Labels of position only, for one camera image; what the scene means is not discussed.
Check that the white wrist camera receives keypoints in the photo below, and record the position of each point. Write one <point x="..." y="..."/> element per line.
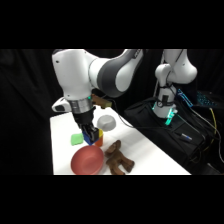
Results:
<point x="60" y="105"/>

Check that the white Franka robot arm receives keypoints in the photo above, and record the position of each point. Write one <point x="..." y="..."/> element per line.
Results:
<point x="76" y="73"/>

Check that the black robot stand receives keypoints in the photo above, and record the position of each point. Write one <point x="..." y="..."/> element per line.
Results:
<point x="156" y="128"/>

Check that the tan wrist mounted block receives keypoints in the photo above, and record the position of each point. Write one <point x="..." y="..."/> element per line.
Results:
<point x="101" y="101"/>

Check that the black curtain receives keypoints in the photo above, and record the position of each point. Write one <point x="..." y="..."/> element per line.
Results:
<point x="26" y="86"/>

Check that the brown plush toy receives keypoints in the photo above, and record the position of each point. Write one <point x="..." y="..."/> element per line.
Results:
<point x="117" y="160"/>

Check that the blue plastic frame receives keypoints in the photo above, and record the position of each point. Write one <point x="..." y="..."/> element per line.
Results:
<point x="184" y="97"/>

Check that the pink bowl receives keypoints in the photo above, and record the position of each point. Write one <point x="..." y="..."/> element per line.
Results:
<point x="87" y="160"/>

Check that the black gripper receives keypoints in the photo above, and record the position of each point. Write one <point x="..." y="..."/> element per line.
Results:
<point x="83" y="119"/>

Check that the gray bowl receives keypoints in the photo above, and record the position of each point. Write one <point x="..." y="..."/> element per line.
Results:
<point x="107" y="122"/>

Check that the electronics box with teal lights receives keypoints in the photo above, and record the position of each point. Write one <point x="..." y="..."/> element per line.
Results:
<point x="206" y="99"/>

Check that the green block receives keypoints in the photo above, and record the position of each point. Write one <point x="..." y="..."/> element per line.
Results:
<point x="76" y="139"/>

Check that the silver blue pen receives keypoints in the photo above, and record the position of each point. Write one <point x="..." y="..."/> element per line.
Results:
<point x="186" y="136"/>

